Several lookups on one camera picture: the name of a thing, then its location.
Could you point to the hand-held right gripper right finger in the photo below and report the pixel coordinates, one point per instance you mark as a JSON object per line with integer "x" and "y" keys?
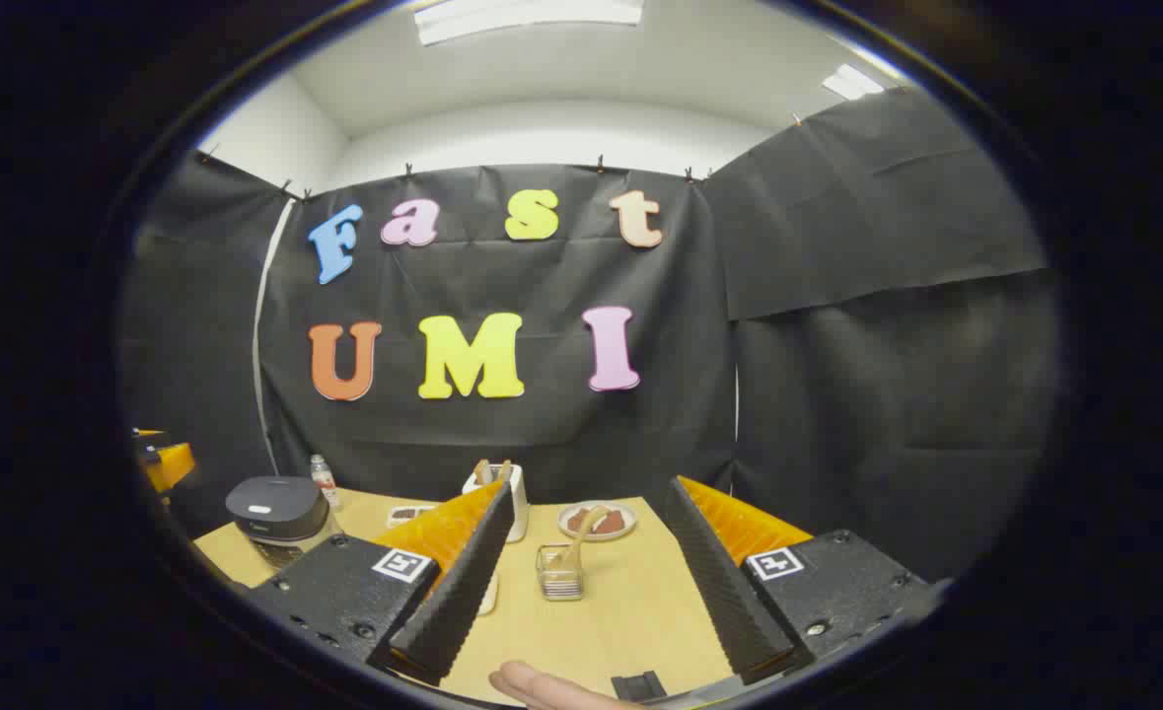
{"x": 724, "y": 592}

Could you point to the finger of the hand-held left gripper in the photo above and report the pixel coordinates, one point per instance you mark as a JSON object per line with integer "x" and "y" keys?
{"x": 172, "y": 463}

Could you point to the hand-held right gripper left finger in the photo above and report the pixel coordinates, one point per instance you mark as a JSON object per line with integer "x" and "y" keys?
{"x": 453, "y": 592}

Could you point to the white dish of rice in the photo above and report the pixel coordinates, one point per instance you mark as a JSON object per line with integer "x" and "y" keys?
{"x": 488, "y": 594}

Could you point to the clear chopstick holder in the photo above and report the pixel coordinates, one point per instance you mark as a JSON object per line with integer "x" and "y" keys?
{"x": 559, "y": 582}

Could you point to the black and silver rice cooker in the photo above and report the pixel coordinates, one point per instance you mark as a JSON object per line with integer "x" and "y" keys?
{"x": 275, "y": 508}

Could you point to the wooden spoon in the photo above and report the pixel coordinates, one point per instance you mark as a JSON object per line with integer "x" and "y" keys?
{"x": 581, "y": 532}

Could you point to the white divided dish of beans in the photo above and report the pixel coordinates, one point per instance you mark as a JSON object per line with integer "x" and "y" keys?
{"x": 405, "y": 514}

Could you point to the white toaster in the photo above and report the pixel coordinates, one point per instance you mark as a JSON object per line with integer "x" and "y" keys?
{"x": 519, "y": 508}

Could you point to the brown toast slice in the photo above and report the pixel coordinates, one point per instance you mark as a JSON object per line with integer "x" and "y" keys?
{"x": 483, "y": 471}
{"x": 504, "y": 470}

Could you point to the plate of red meat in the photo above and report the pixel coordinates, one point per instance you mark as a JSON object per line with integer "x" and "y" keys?
{"x": 611, "y": 523}

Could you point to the small clear bottle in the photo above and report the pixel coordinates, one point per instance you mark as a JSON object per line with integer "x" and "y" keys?
{"x": 325, "y": 485}

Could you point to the black backdrop cloth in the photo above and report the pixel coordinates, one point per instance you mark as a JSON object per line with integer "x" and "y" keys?
{"x": 542, "y": 424}

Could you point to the small ceiling light panel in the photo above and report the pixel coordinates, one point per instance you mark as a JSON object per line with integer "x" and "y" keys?
{"x": 852, "y": 82}

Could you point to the large ceiling light panel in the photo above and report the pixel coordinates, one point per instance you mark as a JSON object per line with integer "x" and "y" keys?
{"x": 527, "y": 15}

